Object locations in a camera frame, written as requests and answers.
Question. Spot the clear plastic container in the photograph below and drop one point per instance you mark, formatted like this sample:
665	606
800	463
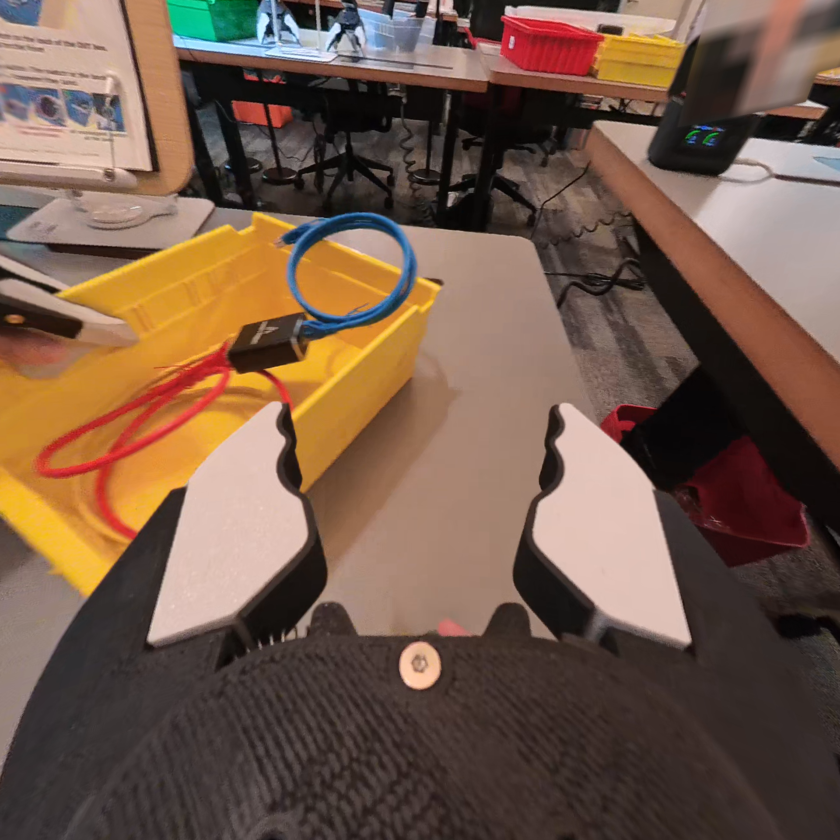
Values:
391	32

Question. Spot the grey topped wooden desk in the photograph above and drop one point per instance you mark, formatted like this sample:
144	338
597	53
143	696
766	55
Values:
775	250

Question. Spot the black device green display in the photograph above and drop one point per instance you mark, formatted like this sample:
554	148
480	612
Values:
702	131

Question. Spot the white stand base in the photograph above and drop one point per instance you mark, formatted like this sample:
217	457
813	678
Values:
158	223

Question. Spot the dark red plastic crate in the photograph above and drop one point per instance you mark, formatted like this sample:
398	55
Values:
735	505

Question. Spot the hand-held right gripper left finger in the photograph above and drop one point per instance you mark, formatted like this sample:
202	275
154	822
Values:
236	538

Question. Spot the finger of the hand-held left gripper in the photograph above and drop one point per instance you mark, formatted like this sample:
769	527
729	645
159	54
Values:
92	328
26	278

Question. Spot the green plastic bin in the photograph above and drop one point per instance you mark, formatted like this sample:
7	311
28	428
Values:
210	19

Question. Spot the small yellow plastic bin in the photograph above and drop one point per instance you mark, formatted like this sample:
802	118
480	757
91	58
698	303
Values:
641	59

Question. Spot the red plastic bin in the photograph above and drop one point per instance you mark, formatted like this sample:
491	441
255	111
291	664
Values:
551	46

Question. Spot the instruction sheet board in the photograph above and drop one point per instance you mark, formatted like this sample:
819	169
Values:
66	79

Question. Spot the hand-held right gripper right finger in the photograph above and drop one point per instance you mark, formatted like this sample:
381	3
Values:
610	538

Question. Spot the black ethernet splitter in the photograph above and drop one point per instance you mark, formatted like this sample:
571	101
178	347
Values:
269	344

